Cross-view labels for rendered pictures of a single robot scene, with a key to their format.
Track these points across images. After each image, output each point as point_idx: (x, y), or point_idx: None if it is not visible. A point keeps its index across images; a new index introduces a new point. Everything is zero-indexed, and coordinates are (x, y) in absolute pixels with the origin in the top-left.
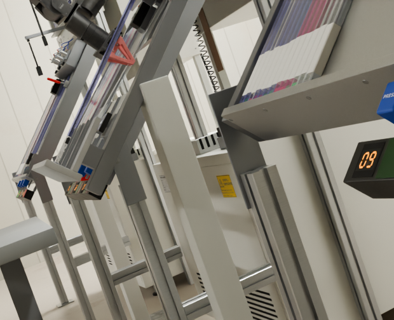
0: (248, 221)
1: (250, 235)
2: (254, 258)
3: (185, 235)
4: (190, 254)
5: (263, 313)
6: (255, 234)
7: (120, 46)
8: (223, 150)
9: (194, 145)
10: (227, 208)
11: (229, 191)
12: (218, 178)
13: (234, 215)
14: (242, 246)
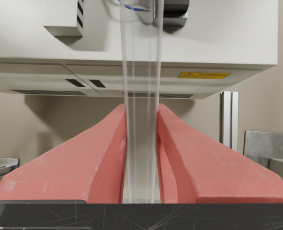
0: (222, 84)
1: (208, 86)
2: (193, 90)
3: None
4: None
5: (162, 96)
6: (223, 86)
7: (107, 164)
8: (187, 36)
9: (61, 30)
10: (174, 80)
11: (207, 77)
12: (187, 73)
13: (189, 82)
14: (175, 87)
